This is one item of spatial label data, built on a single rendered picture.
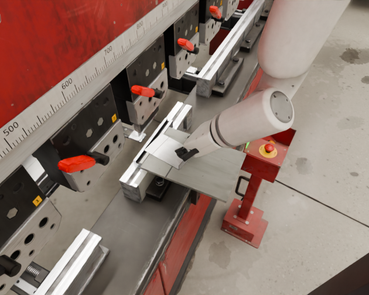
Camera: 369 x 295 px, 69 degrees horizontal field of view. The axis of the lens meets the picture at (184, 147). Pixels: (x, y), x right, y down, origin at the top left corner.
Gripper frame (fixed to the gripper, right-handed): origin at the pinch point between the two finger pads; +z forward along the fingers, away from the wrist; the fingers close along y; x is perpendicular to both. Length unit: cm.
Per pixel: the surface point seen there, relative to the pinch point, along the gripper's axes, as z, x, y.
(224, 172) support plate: -2.1, 12.6, -2.4
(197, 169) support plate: 2.3, 7.2, 1.2
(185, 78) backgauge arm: 41, -14, -52
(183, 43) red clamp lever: -14.2, -21.1, -7.9
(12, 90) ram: -25.9, -26.7, 31.1
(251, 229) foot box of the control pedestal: 59, 77, -36
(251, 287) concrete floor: 59, 96, -11
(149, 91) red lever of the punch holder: -15.4, -17.4, 8.9
